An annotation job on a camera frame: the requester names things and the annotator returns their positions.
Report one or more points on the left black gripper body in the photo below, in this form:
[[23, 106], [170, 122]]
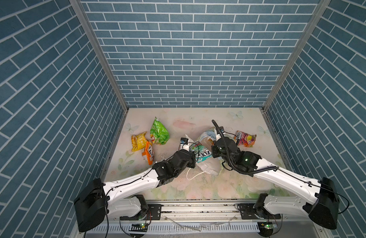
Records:
[[189, 163]]

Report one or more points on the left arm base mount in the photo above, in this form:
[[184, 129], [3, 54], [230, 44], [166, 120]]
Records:
[[152, 213]]

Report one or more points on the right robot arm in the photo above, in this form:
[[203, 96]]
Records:
[[316, 199]]

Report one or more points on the orange Fox's candy bag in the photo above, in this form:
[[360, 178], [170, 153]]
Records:
[[148, 153]]

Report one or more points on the green floral paper bag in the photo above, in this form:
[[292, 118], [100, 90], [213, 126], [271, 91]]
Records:
[[205, 160]]

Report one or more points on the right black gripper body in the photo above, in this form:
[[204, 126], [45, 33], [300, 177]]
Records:
[[216, 151]]

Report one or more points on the yellow snack bag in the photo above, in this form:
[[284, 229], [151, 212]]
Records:
[[139, 141]]

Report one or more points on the green snack bag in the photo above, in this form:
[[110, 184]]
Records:
[[158, 133]]

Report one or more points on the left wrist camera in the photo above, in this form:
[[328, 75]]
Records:
[[184, 144]]

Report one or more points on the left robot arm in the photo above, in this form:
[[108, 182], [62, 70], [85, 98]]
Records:
[[100, 199]]

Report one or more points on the Fox's fruits candy bag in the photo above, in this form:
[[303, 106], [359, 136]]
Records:
[[245, 139]]

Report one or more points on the teal Fox's blossom candy bag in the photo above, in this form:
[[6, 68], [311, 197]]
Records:
[[201, 152]]

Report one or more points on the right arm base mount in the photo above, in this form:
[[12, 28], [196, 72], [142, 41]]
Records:
[[248, 212]]

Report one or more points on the white vented cable tray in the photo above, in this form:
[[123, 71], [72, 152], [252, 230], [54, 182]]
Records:
[[171, 228]]

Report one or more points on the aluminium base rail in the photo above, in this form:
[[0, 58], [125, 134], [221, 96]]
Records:
[[183, 210]]

